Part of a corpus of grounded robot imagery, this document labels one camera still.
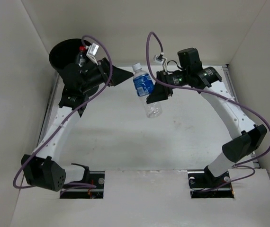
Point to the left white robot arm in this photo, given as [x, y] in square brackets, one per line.
[41, 168]

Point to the right aluminium frame rail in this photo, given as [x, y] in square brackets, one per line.
[228, 82]

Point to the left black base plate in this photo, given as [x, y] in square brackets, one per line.
[93, 189]

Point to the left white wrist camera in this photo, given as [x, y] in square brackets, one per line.
[92, 51]

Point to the red-capped red-label bottle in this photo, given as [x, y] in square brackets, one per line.
[81, 58]

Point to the black plastic waste bin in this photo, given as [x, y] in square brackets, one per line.
[64, 57]

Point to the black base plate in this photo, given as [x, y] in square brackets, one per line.
[93, 189]
[200, 188]

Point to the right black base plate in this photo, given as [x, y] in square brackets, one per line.
[200, 188]

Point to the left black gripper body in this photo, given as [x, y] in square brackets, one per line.
[105, 72]

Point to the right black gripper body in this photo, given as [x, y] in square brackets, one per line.
[177, 79]

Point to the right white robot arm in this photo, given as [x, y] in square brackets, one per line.
[246, 135]

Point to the blue-label clear bottle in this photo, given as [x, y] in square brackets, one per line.
[144, 87]

